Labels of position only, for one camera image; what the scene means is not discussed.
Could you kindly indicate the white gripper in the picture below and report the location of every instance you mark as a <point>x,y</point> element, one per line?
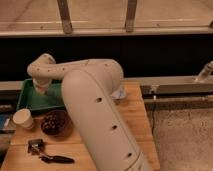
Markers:
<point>41,85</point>

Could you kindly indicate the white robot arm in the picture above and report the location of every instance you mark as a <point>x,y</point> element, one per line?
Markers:
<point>87,91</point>

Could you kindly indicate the green plastic tray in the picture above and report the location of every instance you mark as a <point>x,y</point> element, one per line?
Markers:
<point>29,98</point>

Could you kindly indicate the white paper cup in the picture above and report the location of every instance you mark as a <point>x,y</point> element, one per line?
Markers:
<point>23,118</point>

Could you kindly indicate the dark bowl with contents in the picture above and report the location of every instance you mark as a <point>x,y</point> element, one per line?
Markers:
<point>56,123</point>

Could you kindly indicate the blue object at edge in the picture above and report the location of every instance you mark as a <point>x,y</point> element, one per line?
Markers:
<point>4,120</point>

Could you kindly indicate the black handled brush tool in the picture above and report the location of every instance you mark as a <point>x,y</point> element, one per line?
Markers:
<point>37,147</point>

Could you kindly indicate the metal window frame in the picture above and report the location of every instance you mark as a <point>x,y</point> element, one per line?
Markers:
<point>20,18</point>

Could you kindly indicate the metal rail beam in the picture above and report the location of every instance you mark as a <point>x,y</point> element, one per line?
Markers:
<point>173,85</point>

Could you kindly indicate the metal lever handle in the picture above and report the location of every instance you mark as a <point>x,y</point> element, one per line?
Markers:
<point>205,72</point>

